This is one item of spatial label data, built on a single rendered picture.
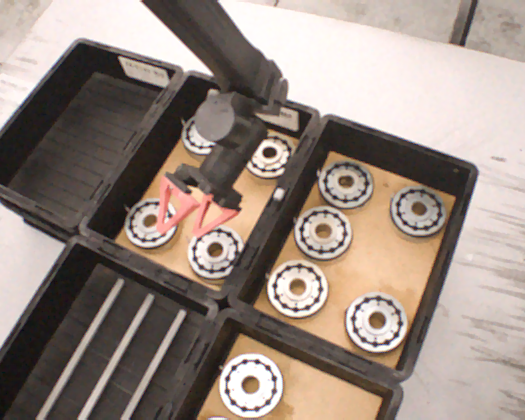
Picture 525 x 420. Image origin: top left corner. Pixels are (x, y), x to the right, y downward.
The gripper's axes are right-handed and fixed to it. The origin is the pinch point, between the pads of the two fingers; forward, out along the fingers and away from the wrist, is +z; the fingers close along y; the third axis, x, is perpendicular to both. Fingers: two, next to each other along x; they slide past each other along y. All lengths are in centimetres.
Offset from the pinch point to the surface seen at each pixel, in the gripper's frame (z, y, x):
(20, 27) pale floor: 14, 99, 216
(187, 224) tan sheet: 4.1, 16.2, 8.9
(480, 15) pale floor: -123, 176, 30
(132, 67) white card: -13.6, 17.0, 43.2
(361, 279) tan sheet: -7.4, 23.1, -22.3
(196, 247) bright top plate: 5.0, 12.7, 2.7
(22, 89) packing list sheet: 11, 25, 84
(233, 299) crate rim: 4.5, 5.3, -11.4
